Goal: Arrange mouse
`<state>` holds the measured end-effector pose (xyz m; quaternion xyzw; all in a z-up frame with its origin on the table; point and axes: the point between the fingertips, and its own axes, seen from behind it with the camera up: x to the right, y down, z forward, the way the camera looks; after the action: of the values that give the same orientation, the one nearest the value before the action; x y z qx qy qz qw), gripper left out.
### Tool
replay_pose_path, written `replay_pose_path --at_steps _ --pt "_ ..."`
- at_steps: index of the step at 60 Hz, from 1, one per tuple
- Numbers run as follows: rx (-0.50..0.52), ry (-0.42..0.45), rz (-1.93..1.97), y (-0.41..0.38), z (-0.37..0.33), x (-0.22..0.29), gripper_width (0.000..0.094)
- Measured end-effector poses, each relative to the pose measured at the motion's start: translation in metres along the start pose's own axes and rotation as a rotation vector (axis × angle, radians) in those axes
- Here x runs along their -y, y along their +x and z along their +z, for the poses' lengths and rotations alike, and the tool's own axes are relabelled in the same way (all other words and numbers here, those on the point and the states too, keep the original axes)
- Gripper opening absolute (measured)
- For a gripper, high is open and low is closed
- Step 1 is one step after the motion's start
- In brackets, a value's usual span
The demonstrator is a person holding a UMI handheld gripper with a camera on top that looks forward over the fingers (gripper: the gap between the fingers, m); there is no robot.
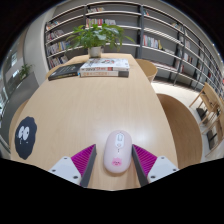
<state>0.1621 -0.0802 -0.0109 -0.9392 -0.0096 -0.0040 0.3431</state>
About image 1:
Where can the grey bookshelf unit with books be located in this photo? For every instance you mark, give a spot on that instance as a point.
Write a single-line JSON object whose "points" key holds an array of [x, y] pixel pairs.
{"points": [[160, 30]]}

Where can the black book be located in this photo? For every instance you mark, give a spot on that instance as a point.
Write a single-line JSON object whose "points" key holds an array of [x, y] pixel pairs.
{"points": [[65, 71]]}

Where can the black cloud-shaped mouse pad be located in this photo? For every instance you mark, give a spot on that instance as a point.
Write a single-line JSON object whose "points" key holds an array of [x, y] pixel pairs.
{"points": [[26, 138]]}

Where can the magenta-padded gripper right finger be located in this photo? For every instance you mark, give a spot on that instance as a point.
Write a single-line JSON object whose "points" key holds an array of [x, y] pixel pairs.
{"points": [[161, 166]]}

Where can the green potted plant white pot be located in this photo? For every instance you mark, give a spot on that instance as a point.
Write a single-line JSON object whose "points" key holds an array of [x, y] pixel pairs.
{"points": [[95, 36]]}

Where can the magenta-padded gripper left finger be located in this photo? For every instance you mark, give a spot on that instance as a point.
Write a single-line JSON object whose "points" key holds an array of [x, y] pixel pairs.
{"points": [[68, 168]]}

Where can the book with white spine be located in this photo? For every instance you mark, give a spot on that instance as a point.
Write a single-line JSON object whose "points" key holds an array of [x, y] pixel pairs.
{"points": [[103, 74]]}

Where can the pink computer mouse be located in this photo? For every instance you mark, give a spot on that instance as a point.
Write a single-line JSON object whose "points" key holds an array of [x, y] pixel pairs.
{"points": [[117, 153]]}

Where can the white cover book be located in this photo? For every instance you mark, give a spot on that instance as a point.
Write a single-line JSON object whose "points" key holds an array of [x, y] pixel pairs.
{"points": [[105, 63]]}

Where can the small green potted plant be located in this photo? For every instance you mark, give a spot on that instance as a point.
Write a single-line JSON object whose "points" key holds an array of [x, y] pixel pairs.
{"points": [[25, 70]]}

